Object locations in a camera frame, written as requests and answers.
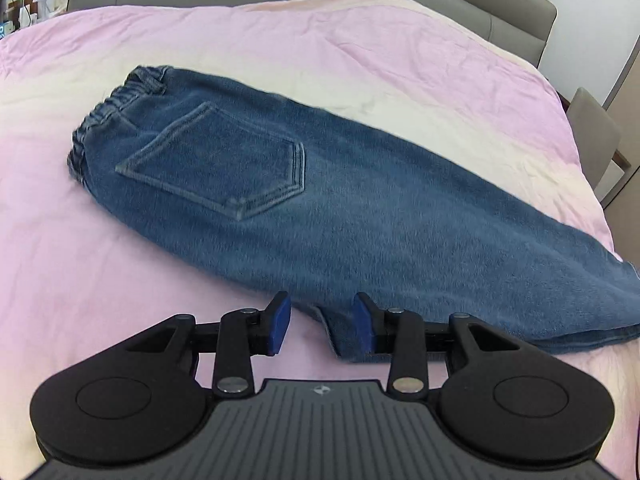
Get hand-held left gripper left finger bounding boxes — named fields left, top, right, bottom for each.
left=119, top=290, right=292, bottom=398

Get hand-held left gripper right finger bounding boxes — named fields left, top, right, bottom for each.
left=352, top=291, right=527, bottom=395

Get blue denim pants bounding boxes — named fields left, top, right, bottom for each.
left=67, top=64, right=640, bottom=363

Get pink bed blanket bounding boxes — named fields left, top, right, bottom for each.
left=0, top=0, right=640, bottom=480

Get grey chair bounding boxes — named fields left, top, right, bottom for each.
left=567, top=87, right=632, bottom=202

